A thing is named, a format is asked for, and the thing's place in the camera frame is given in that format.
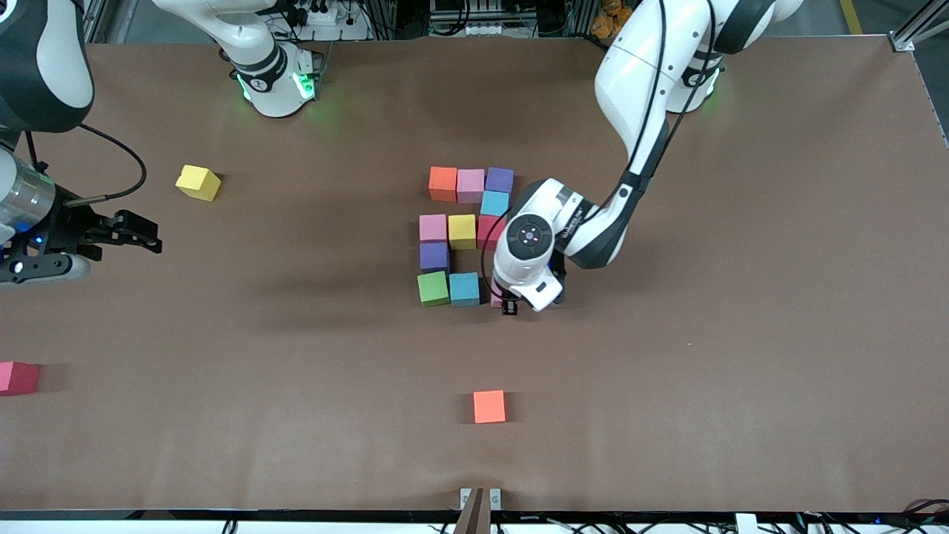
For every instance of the aluminium frame profile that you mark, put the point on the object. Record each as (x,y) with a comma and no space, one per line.
(111,18)
(919,26)

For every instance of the white power strip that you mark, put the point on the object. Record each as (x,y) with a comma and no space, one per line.
(326,16)
(474,30)

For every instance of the dark violet foam cube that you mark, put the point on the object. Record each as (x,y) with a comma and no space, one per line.
(500,179)

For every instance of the large table cover sheet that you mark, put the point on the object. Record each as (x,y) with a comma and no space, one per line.
(222,445)

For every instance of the blue foam cube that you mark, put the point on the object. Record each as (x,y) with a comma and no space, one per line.
(465,289)
(494,203)

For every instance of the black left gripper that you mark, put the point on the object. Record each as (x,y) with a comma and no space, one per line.
(510,306)

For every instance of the yellow foam cube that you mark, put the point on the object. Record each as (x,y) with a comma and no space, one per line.
(198,182)
(462,232)

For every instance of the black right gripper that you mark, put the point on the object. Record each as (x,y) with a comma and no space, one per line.
(68,227)

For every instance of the light purple foam cube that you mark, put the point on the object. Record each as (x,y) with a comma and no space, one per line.
(434,256)

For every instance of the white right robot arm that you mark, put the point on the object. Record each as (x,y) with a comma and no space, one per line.
(37,59)

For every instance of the bag of orange snacks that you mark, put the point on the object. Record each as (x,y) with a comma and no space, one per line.
(609,18)

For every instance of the orange foam cube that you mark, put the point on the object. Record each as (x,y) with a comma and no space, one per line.
(443,184)
(489,406)

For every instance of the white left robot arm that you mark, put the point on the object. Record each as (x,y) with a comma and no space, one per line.
(645,59)

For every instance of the pink foam cube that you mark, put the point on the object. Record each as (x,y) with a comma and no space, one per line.
(433,228)
(471,185)
(495,298)

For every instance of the green foam cube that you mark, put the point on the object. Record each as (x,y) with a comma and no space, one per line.
(434,288)

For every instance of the red foam cube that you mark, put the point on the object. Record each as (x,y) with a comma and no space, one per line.
(18,377)
(489,230)

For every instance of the small metal bracket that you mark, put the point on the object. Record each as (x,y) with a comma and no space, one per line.
(465,498)

